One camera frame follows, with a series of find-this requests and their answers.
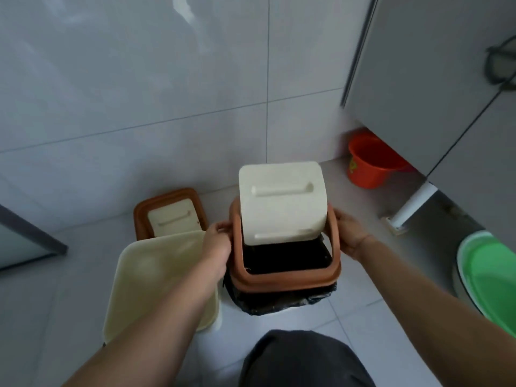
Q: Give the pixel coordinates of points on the person's left fingers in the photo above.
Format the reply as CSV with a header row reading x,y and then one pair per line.
x,y
221,227

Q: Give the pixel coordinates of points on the person's right hand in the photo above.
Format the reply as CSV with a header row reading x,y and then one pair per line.
x,y
351,235

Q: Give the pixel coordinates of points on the orange plastic bucket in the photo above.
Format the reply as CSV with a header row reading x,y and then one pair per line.
x,y
369,163

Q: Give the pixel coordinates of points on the person's right fingers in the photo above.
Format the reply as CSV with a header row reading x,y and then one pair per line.
x,y
340,215

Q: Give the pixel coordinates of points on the person's left hand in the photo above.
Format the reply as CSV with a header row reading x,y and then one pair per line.
x,y
215,253

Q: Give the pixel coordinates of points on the green plastic basin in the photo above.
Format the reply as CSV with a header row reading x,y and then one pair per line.
x,y
494,278

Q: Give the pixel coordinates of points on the black trash bag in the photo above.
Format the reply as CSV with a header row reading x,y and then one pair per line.
x,y
278,302

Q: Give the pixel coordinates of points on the person's left forearm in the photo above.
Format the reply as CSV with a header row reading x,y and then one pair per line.
x,y
159,326

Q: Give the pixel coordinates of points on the grey framed door panel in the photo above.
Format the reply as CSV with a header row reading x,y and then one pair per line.
x,y
24,241

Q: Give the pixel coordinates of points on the white partition support leg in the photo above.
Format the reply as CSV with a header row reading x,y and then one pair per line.
x,y
413,205

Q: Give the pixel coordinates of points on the person's right forearm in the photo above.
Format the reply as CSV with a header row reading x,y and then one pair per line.
x,y
435,318

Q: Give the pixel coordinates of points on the black metal hook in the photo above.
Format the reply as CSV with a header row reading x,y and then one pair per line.
x,y
496,64

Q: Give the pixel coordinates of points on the cream plastic trash bin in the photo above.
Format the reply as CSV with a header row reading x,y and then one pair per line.
x,y
149,274

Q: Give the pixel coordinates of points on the person's dark grey trousers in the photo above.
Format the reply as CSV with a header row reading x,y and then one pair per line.
x,y
302,362

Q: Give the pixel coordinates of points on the grey partition panel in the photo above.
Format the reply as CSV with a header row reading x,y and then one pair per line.
x,y
423,76

